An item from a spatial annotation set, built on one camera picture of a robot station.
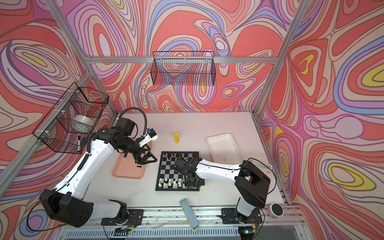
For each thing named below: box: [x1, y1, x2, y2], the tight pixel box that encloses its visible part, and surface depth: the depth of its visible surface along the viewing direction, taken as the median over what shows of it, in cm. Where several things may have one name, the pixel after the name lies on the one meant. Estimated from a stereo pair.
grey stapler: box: [180, 198, 200, 232], surface depth 75 cm
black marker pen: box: [77, 135, 81, 152], surface depth 73 cm
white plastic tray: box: [206, 133, 244, 165], surface depth 101 cm
